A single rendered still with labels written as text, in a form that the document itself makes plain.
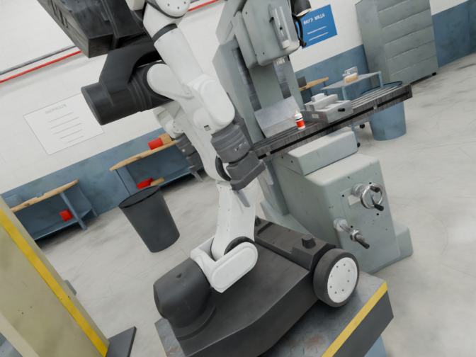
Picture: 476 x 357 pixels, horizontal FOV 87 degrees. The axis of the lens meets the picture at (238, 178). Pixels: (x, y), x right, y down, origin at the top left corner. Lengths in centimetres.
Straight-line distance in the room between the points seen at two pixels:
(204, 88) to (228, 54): 129
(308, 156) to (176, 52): 92
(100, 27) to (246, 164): 51
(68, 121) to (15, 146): 111
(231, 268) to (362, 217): 76
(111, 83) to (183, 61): 24
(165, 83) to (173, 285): 64
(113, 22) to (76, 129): 532
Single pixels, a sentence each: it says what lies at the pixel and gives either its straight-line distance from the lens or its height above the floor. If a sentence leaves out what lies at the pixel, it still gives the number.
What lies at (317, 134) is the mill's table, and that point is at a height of 85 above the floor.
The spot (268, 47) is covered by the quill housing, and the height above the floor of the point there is 137.
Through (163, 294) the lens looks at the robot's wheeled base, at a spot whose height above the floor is 73.
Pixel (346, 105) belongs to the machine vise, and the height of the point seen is 96.
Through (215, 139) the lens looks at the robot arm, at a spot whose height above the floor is 114.
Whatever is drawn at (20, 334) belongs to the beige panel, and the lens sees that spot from 171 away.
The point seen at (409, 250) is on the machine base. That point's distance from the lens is 183.
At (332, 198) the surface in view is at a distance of 129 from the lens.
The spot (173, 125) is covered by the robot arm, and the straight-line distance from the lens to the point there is 105.
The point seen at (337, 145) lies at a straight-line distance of 144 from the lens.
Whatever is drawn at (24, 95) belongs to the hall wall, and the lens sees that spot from 643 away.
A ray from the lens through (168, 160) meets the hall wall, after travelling 575.
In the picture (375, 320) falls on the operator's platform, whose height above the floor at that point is 29.
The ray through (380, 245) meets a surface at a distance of 157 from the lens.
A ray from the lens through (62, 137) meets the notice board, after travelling 620.
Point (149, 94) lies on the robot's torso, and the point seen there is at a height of 131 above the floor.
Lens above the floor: 122
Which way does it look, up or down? 17 degrees down
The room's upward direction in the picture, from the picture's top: 22 degrees counter-clockwise
